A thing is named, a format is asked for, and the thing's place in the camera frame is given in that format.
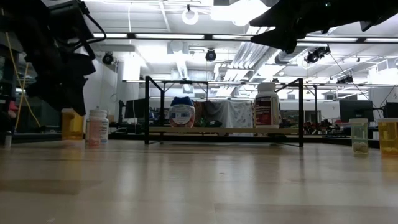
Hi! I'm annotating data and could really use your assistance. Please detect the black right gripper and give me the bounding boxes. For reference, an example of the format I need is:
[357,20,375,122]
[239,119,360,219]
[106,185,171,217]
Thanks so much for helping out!
[249,0,386,54]

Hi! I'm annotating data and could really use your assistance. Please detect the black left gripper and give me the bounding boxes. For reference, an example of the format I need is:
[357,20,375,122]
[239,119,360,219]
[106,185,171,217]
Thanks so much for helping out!
[24,0,96,116]

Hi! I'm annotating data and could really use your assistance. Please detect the orange translucent vial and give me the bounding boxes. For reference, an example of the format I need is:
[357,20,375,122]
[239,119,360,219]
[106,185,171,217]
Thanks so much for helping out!
[377,117,398,156]
[60,108,85,141]

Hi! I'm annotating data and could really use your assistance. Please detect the pink translucent vial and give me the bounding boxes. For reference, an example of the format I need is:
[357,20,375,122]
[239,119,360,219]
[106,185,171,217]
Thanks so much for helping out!
[88,119,103,148]

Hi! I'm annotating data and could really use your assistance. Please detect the white pink-label bottle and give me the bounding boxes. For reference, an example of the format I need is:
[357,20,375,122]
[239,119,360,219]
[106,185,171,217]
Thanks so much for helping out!
[85,108,109,144]

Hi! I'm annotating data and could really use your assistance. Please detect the large white-capped red-label bottle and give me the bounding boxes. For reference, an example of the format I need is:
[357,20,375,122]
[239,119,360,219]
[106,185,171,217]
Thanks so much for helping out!
[253,82,280,129]

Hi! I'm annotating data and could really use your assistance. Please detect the blue-capped round medicine bottle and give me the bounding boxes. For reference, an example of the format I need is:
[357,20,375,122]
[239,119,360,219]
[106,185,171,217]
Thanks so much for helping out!
[168,96,197,128]

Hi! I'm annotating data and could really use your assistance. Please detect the clear greenish vial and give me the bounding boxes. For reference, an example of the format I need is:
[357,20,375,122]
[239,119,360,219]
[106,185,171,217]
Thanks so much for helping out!
[348,118,369,156]

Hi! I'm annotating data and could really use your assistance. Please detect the black track spotlight cluster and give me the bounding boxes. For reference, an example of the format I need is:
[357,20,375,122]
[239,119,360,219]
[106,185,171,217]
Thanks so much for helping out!
[336,74,354,85]
[304,45,331,65]

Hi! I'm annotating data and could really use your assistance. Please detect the overhead light bar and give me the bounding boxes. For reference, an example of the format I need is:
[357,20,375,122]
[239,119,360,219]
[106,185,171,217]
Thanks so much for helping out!
[93,32,398,44]

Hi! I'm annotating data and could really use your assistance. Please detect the grey cloth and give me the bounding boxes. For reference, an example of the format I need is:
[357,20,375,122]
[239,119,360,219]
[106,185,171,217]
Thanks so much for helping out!
[203,100,229,128]

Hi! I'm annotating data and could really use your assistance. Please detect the large black monitor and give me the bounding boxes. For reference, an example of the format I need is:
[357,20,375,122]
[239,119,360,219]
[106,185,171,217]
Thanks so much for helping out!
[338,99,374,124]

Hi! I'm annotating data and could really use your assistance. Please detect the silver ventilation duct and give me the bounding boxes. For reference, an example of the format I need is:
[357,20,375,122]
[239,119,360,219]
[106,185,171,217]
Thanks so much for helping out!
[273,46,312,66]

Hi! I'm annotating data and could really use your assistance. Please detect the yellow power cable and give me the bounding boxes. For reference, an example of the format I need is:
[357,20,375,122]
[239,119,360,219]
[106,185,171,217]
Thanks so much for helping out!
[5,30,42,129]

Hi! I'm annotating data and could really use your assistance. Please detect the black aluminium rig frame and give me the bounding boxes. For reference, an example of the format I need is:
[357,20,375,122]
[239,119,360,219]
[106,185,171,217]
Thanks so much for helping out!
[0,132,398,150]

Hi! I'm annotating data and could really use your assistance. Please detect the white ring light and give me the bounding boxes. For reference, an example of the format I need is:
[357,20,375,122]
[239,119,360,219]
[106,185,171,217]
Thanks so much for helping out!
[181,7,200,26]

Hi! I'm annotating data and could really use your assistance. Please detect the wooden shelf with black frame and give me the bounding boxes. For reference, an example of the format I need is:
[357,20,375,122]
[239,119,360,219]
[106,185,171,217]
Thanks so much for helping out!
[143,75,305,147]

